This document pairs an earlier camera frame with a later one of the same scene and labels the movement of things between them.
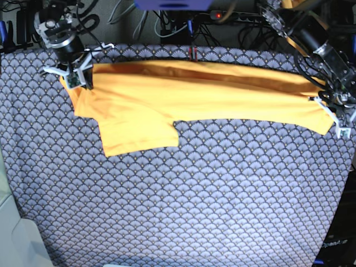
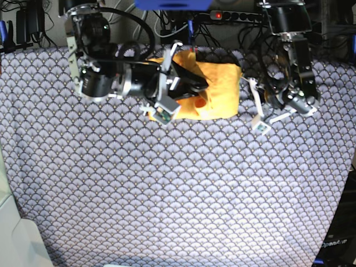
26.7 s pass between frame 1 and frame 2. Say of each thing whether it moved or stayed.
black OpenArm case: stayed
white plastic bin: stayed
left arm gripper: moved
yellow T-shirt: moved
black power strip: stayed
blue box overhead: stayed
